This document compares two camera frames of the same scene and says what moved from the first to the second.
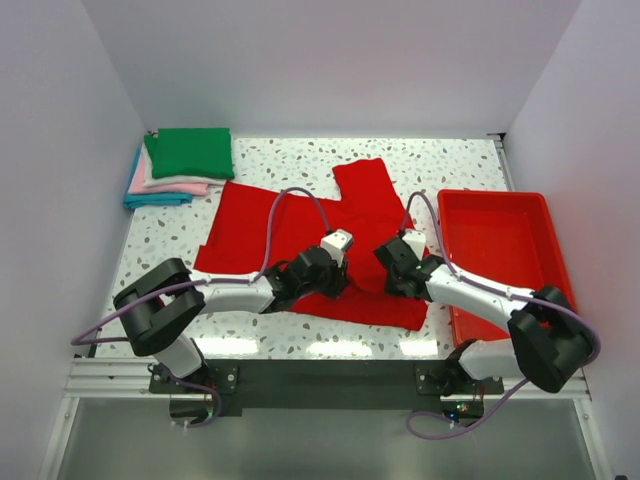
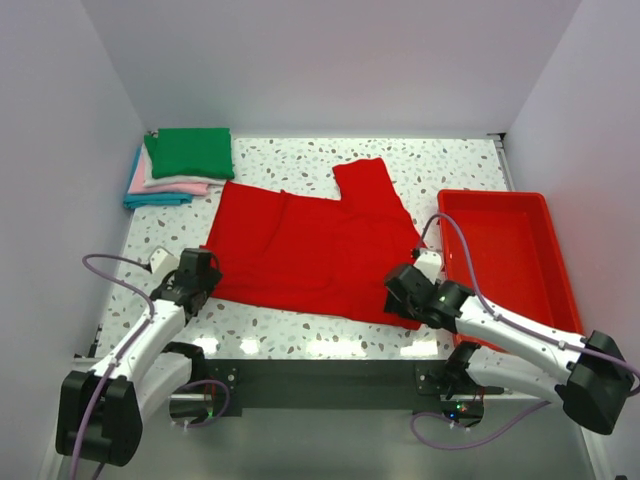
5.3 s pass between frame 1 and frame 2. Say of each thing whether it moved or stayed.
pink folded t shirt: stayed
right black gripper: moved
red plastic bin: stayed
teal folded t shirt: stayed
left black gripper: moved
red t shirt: stayed
